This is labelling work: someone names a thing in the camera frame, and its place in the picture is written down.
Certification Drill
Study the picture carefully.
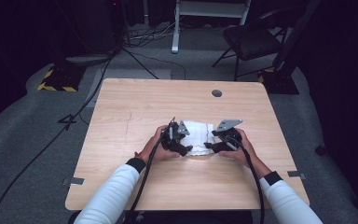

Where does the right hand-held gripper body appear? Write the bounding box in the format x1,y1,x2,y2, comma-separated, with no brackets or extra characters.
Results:
212,119,244,153

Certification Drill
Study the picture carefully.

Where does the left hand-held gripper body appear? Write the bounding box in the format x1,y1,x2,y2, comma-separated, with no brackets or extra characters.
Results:
160,119,190,152

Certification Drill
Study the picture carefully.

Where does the white towel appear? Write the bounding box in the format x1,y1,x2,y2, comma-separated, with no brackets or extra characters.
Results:
180,120,217,157

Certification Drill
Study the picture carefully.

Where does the person's right hand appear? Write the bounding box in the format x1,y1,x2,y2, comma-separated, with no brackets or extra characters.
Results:
218,128,258,169

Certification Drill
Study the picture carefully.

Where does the person's left hand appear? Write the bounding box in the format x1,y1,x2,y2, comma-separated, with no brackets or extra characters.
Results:
134,124,181,165

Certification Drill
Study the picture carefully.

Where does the person's dark lap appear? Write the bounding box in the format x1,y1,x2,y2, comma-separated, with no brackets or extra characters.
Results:
68,210,255,224

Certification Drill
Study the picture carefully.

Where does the black tripod leg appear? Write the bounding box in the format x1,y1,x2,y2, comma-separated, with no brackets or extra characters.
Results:
120,46,159,80

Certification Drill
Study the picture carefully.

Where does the small black floor object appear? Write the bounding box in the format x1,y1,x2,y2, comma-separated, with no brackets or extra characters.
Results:
314,143,328,157

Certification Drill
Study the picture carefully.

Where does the black folding chair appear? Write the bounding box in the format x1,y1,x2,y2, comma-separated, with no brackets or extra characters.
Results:
212,8,289,82

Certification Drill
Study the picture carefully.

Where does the white metal stand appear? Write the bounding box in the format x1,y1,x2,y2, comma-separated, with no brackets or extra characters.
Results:
171,0,252,54

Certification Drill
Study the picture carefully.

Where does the striped black stand base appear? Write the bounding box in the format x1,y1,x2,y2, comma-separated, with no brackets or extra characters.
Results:
36,63,87,93

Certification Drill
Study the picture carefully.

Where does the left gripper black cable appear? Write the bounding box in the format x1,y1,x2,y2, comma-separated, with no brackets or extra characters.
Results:
125,117,177,224

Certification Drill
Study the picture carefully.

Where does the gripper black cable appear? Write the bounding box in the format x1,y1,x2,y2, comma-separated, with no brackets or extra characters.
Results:
125,117,177,224
240,145,266,224

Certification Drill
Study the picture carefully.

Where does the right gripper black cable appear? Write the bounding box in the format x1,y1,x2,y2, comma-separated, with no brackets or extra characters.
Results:
240,145,266,224

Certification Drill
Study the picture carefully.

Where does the thin black floor cable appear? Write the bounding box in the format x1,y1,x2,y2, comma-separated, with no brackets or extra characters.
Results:
130,50,187,80

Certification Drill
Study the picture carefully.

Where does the grey table edge bracket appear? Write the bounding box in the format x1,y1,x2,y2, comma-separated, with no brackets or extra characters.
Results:
62,176,86,187
287,170,309,181

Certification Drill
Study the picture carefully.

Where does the black stand base with post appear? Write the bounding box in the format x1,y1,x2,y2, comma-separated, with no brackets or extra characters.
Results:
257,0,322,95

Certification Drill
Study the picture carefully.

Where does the bundle of floor cables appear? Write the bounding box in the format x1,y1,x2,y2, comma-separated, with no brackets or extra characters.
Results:
122,15,187,49

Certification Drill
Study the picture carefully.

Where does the long black floor cable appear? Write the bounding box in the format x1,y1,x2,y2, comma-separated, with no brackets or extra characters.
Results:
0,57,114,224

